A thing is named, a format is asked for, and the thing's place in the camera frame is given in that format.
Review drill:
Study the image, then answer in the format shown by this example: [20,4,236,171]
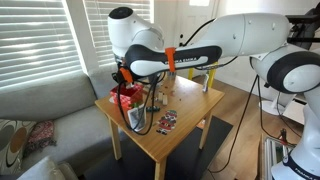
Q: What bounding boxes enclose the clear plastic bottle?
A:
[201,73,211,94]

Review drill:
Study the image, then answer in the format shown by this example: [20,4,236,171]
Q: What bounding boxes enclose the yellow chair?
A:
[187,61,220,90]

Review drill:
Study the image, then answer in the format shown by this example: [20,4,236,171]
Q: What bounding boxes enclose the black cable to floor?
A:
[208,74,260,175]

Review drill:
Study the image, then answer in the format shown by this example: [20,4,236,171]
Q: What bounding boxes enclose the dark floor rug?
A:
[83,114,234,180]

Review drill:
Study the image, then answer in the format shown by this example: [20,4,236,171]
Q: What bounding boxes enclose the narrow white window blind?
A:
[83,0,152,68]

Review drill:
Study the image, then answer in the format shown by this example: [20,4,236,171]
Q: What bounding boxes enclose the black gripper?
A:
[112,68,134,85]

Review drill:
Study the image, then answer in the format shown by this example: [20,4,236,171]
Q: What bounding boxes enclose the grey sofa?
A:
[0,64,134,178]

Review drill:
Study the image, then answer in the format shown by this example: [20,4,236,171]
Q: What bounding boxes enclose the flat Santa Claus figure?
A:
[155,109,179,136]

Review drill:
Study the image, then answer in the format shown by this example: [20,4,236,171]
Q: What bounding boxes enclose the white round stand base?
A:
[258,92,298,117]

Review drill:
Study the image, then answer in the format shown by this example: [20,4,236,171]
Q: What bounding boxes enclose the red patterned cloth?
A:
[22,120,58,158]

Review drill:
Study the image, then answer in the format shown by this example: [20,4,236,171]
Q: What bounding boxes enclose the clear glass with card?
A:
[126,103,148,133]

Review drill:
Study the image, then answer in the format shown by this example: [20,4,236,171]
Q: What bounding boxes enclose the thin black cable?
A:
[257,75,298,146]

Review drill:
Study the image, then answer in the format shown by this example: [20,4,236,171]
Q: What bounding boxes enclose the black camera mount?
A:
[285,6,320,51]

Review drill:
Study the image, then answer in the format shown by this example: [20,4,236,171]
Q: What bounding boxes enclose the wide white window blind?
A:
[0,0,83,90]

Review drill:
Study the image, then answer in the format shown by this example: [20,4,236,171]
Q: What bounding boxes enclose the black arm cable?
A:
[181,18,216,48]

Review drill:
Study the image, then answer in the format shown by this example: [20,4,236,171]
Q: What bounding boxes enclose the silver metal rack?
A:
[259,132,296,180]

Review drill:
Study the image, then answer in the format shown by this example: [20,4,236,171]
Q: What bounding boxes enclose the light wooden table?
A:
[94,74,226,180]

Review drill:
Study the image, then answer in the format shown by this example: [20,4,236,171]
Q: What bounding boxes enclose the orange cable clip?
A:
[164,46,177,73]
[119,67,134,84]

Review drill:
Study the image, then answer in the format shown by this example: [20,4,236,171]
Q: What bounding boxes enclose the black looping gripper cable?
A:
[115,73,160,137]

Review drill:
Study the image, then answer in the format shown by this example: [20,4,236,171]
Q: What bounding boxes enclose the patterned brown circle pillow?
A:
[0,118,36,176]

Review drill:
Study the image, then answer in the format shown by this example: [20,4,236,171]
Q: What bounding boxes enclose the white pillow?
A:
[16,155,80,180]

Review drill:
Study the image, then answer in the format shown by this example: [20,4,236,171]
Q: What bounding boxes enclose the small dark green object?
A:
[146,105,161,113]

